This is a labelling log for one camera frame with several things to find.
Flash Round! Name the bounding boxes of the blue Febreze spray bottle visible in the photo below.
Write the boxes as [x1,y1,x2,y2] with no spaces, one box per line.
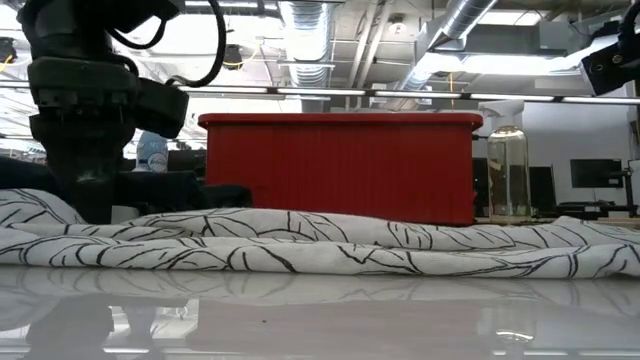
[132,130,170,174]

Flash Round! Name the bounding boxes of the clear spray bottle white trigger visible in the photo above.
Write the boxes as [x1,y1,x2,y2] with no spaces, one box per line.
[478,99,533,225]

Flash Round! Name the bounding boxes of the white patterned garment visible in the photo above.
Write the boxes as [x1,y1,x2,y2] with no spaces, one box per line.
[0,188,640,280]

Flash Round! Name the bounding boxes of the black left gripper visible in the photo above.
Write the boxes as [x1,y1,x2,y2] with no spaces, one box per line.
[27,55,142,225]

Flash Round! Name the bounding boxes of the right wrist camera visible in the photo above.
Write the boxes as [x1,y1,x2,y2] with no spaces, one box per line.
[579,40,640,97]

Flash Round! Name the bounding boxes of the red plastic laundry bin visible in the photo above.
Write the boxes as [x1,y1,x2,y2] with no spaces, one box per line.
[198,112,485,227]

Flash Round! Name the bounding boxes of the black wall monitor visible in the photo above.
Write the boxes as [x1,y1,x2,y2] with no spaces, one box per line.
[568,158,624,190]

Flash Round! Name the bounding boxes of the long ceiling light bar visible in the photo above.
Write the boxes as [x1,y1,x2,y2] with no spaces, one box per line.
[0,79,640,106]

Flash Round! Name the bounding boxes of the smooth silver ventilation duct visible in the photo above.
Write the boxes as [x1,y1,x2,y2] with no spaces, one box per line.
[397,0,500,94]

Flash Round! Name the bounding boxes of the ribbed silver ventilation duct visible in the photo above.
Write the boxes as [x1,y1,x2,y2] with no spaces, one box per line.
[278,0,333,114]

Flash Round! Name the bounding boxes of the dark wide partition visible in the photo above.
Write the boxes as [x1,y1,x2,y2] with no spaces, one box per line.
[472,157,557,217]

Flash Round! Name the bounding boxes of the black hanging ceiling fixture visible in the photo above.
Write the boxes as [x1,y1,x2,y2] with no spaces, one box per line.
[0,37,19,65]

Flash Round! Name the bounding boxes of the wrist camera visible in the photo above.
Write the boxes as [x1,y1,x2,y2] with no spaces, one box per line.
[133,76,191,141]
[579,40,640,97]

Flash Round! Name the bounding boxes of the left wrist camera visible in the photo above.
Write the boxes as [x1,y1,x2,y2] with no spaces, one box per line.
[133,76,191,141]

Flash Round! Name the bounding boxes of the dark round ceiling lamp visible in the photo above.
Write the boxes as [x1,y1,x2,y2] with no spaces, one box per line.
[222,44,245,70]

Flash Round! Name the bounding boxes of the dark blue denim jeans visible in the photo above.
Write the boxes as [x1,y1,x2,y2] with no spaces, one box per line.
[0,155,254,217]

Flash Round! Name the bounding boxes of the black cabinet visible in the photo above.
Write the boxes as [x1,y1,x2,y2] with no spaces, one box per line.
[167,148,207,176]

